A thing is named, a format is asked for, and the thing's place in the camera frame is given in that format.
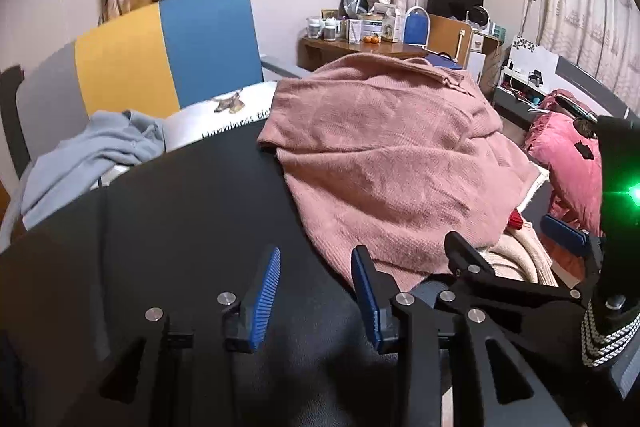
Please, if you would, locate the blue folding chair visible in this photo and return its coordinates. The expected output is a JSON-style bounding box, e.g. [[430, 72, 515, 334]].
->
[[402, 5, 465, 69]]

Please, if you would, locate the white shelf unit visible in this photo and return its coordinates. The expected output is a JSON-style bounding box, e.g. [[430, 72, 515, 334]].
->
[[491, 37, 558, 130]]

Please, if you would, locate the red knit sweater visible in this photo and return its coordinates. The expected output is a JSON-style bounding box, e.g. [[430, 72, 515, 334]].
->
[[508, 209, 524, 230]]

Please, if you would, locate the pink quilt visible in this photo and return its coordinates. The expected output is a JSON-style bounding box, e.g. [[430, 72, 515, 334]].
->
[[523, 89, 602, 235]]

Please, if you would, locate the cream knit garment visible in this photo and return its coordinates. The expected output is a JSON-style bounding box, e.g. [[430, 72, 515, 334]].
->
[[476, 175, 561, 285]]

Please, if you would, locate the black bed cover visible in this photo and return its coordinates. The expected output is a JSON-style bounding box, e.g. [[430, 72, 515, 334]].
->
[[1, 124, 395, 426]]

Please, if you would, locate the wooden desk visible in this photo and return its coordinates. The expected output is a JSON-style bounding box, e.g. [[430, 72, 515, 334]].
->
[[299, 37, 427, 70]]

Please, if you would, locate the white printed pillow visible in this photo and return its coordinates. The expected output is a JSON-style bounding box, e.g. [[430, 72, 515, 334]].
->
[[158, 81, 277, 152]]

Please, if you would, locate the right wall curtain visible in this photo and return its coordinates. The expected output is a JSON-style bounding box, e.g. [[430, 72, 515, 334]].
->
[[540, 0, 639, 112]]

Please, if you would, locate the grey yellow blue headboard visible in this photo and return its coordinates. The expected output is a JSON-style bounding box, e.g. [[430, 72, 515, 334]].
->
[[16, 0, 262, 158]]

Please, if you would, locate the pink knit sweater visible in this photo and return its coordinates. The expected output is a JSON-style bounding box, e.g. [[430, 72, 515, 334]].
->
[[258, 53, 540, 291]]

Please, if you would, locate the light blue garment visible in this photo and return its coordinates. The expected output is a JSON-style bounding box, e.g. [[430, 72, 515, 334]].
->
[[1, 110, 165, 249]]

